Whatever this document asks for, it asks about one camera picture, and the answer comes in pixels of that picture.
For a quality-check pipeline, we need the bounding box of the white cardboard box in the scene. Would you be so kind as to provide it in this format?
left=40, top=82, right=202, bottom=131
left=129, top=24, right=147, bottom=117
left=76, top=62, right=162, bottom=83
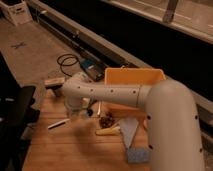
left=0, top=0, right=32, bottom=26

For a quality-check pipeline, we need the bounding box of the metal spoon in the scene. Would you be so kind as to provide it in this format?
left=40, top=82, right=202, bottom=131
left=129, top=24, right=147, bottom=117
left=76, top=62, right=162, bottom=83
left=97, top=101, right=102, bottom=117

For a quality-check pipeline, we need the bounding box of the blue sponge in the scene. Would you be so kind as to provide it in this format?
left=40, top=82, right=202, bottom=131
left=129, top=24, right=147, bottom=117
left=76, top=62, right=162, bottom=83
left=126, top=148, right=149, bottom=164

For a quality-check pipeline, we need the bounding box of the wooden block stamp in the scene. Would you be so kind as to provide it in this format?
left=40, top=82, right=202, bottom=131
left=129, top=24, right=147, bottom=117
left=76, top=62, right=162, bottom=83
left=44, top=77, right=65, bottom=97

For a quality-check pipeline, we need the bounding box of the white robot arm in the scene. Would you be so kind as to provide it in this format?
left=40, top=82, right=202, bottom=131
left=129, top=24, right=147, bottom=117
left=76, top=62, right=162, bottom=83
left=62, top=72, right=205, bottom=171

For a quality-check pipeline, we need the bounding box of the yellow plastic bin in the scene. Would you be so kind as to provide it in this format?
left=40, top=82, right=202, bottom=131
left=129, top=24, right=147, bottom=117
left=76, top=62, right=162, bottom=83
left=104, top=68, right=166, bottom=117

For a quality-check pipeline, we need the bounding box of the black chair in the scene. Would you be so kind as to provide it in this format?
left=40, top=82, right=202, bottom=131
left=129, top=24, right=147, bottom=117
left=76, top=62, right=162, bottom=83
left=0, top=52, right=40, bottom=171

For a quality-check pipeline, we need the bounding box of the brown pinecone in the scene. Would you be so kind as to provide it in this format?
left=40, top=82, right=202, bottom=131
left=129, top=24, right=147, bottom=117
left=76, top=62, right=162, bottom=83
left=99, top=113, right=115, bottom=128

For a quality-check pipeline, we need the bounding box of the grey blue cloth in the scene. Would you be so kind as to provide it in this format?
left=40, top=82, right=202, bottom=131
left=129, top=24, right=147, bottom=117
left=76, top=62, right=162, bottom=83
left=118, top=117, right=139, bottom=148

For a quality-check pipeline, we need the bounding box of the black white brush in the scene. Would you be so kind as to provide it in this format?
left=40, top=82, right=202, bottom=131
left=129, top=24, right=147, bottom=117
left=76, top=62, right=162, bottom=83
left=47, top=119, right=70, bottom=130

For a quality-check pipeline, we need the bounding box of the blue black power device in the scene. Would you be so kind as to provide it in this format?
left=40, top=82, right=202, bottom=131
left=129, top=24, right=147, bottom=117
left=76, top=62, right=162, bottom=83
left=80, top=52, right=105, bottom=82

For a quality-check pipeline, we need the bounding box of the black cable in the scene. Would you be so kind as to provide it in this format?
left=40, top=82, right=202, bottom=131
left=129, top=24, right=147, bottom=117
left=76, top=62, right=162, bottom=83
left=56, top=53, right=93, bottom=83

